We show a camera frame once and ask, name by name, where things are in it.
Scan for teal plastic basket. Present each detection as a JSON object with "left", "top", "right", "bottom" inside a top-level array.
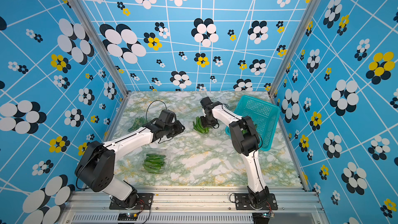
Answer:
[{"left": 233, "top": 95, "right": 280, "bottom": 151}]

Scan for circuit board right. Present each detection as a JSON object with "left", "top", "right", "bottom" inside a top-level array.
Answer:
[{"left": 252, "top": 213, "right": 275, "bottom": 224}]

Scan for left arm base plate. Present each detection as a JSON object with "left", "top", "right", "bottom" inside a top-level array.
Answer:
[{"left": 109, "top": 193, "right": 154, "bottom": 210}]

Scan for aluminium corner post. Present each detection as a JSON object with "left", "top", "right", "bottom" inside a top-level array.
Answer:
[
  {"left": 69, "top": 0, "right": 129, "bottom": 97},
  {"left": 269, "top": 0, "right": 321, "bottom": 99}
]

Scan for green circuit board left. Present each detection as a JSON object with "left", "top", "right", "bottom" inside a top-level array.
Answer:
[{"left": 117, "top": 213, "right": 138, "bottom": 222}]

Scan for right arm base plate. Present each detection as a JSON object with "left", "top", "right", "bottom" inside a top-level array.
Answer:
[{"left": 231, "top": 193, "right": 278, "bottom": 211}]

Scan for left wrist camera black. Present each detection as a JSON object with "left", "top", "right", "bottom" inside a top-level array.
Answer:
[{"left": 159, "top": 110, "right": 176, "bottom": 125}]

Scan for aluminium corner post left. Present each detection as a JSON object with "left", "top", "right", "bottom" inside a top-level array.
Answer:
[{"left": 69, "top": 0, "right": 129, "bottom": 97}]

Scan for aluminium corner post right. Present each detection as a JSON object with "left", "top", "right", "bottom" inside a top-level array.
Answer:
[{"left": 269, "top": 0, "right": 321, "bottom": 99}]

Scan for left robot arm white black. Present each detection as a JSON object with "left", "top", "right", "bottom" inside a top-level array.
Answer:
[{"left": 75, "top": 119, "right": 185, "bottom": 209}]

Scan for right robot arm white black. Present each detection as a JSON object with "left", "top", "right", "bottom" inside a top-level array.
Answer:
[{"left": 200, "top": 102, "right": 269, "bottom": 209}]

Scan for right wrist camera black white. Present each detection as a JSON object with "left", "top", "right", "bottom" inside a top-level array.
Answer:
[{"left": 200, "top": 97, "right": 222, "bottom": 116}]

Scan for green peppers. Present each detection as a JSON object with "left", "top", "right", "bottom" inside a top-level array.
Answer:
[
  {"left": 127, "top": 117, "right": 148, "bottom": 133},
  {"left": 143, "top": 153, "right": 167, "bottom": 174},
  {"left": 193, "top": 117, "right": 209, "bottom": 134}
]

